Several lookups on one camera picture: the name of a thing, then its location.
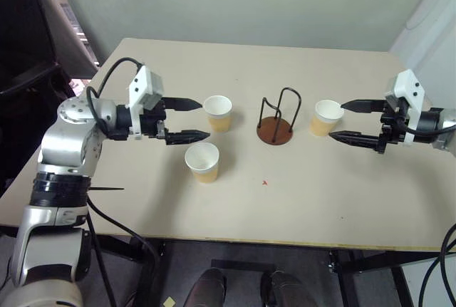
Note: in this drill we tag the white and tan paper cup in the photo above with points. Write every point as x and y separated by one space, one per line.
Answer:
325 117
202 162
218 113

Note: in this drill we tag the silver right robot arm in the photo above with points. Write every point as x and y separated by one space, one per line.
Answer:
440 125

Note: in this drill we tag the black office chair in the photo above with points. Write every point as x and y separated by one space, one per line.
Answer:
25 54

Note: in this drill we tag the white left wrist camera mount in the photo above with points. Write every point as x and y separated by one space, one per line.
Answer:
143 88

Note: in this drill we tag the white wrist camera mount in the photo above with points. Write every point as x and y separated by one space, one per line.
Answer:
143 88
409 95

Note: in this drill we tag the black metal table frame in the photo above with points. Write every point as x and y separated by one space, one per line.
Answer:
356 271

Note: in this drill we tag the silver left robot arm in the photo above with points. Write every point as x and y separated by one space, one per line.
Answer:
64 143

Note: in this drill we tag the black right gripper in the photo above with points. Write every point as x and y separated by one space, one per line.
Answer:
392 125

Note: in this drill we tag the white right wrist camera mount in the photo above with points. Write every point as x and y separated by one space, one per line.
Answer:
409 95

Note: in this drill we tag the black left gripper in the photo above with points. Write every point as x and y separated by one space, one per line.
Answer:
153 122

